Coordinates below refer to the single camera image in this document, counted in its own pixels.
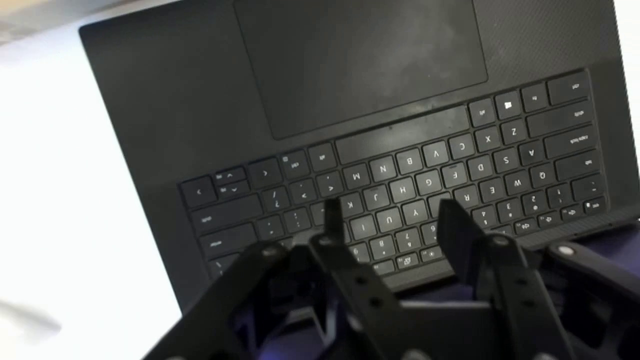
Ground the black laptop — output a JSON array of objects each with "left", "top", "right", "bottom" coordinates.
[{"left": 78, "top": 0, "right": 640, "bottom": 316}]

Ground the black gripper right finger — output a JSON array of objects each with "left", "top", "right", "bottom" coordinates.
[{"left": 437, "top": 198, "right": 640, "bottom": 360}]

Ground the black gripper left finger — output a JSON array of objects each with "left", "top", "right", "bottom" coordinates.
[{"left": 143, "top": 198, "right": 403, "bottom": 360}]

